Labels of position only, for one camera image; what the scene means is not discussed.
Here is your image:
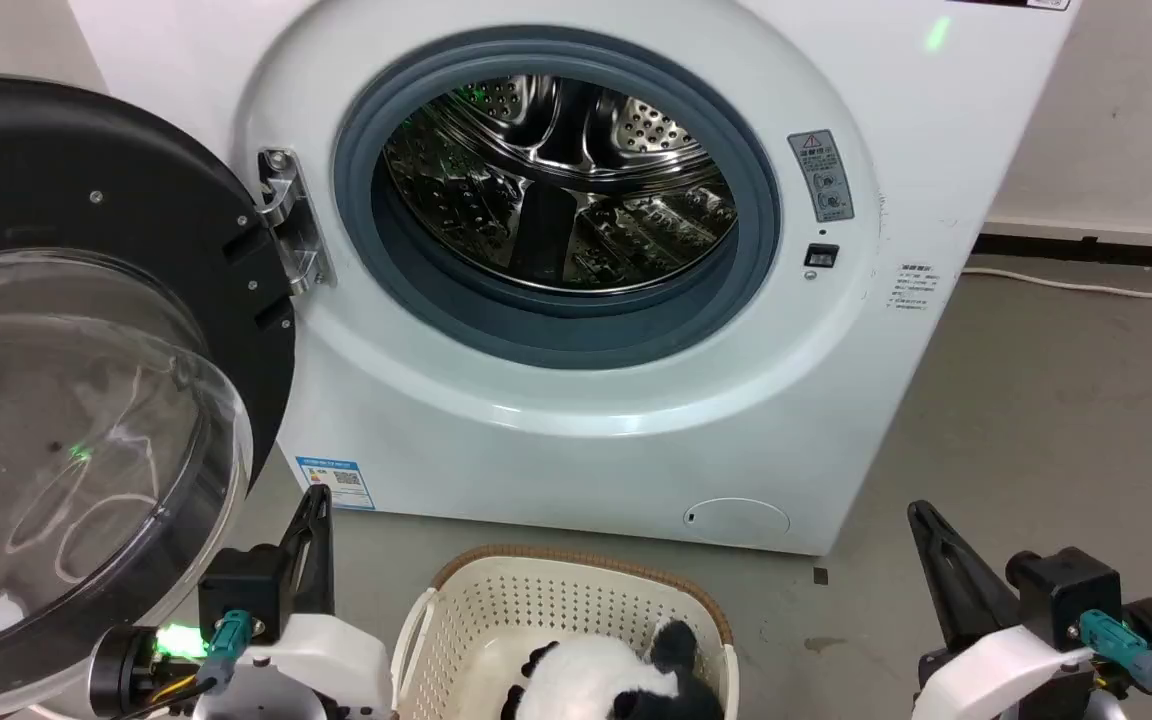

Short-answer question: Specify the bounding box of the white floor cable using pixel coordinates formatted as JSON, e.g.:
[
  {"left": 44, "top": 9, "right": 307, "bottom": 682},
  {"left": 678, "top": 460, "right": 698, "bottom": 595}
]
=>
[{"left": 960, "top": 265, "right": 1152, "bottom": 300}]

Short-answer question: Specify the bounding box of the teal right connector with cable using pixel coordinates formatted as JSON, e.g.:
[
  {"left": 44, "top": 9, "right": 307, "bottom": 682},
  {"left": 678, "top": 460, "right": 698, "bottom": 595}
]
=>
[{"left": 1078, "top": 609, "right": 1152, "bottom": 720}]

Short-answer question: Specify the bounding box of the black baseboard strip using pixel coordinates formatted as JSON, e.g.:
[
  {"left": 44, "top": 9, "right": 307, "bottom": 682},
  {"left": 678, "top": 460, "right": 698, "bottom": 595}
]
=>
[{"left": 972, "top": 232, "right": 1152, "bottom": 273}]

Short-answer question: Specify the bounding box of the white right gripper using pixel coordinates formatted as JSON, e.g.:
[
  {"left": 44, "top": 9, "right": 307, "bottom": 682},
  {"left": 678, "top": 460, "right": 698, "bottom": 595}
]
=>
[{"left": 907, "top": 499, "right": 1152, "bottom": 720}]

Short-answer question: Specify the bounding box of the stainless steel washer drum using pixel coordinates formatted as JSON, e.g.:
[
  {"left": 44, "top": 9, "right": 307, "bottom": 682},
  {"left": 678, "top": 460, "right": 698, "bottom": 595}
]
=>
[{"left": 381, "top": 75, "right": 740, "bottom": 294}]

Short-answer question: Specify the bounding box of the white front-load washing machine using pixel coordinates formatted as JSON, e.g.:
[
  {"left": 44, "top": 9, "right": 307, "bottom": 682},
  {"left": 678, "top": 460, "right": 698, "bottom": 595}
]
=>
[{"left": 66, "top": 0, "right": 1079, "bottom": 557}]

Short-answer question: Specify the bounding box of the grey warning sticker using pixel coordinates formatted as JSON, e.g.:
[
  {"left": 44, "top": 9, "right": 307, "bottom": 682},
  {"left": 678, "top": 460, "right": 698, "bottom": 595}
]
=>
[{"left": 788, "top": 129, "right": 855, "bottom": 224}]

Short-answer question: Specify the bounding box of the white plastic laundry basket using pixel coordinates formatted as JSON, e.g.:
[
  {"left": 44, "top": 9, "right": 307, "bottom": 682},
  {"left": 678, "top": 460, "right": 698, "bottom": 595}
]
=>
[{"left": 391, "top": 545, "right": 740, "bottom": 720}]

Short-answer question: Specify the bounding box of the teal connector with cable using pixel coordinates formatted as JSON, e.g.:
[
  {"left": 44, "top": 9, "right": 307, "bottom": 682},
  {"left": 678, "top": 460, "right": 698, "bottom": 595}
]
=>
[
  {"left": 141, "top": 609, "right": 257, "bottom": 713},
  {"left": 1078, "top": 609, "right": 1152, "bottom": 720}
]

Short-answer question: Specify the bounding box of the blue energy label sticker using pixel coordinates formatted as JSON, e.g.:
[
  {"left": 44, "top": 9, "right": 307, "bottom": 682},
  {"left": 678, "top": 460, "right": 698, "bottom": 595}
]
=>
[{"left": 295, "top": 456, "right": 377, "bottom": 512}]

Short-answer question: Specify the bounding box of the black and white panda plush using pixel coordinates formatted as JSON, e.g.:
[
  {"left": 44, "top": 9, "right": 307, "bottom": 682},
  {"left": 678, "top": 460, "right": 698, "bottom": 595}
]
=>
[{"left": 500, "top": 619, "right": 727, "bottom": 720}]

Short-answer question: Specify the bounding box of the grey rubber door gasket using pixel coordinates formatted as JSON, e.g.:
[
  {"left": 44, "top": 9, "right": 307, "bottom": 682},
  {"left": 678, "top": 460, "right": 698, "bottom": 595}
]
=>
[{"left": 332, "top": 26, "right": 783, "bottom": 371}]

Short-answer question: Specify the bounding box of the small text sticker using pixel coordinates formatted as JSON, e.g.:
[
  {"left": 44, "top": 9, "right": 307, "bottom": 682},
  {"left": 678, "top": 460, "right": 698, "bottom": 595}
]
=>
[{"left": 888, "top": 262, "right": 939, "bottom": 312}]

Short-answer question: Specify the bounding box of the round filter cover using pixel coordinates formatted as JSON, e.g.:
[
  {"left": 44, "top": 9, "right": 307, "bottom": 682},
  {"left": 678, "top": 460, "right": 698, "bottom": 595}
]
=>
[{"left": 682, "top": 497, "right": 792, "bottom": 546}]

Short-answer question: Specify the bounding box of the metal door hinge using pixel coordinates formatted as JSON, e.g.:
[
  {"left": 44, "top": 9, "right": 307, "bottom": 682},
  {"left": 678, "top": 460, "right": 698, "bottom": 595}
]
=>
[{"left": 256, "top": 148, "right": 337, "bottom": 295}]

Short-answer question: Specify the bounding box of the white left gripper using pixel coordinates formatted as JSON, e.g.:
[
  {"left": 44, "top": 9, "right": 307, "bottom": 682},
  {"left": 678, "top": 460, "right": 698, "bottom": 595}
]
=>
[{"left": 89, "top": 484, "right": 395, "bottom": 720}]

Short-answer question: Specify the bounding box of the teal left connector with cable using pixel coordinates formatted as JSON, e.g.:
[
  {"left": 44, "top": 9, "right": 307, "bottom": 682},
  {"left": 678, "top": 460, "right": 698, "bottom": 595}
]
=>
[{"left": 141, "top": 609, "right": 257, "bottom": 713}]

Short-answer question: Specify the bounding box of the black washer door, clear glass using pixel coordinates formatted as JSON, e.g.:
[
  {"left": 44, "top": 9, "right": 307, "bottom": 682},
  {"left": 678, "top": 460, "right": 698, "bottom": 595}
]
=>
[{"left": 0, "top": 76, "right": 298, "bottom": 713}]

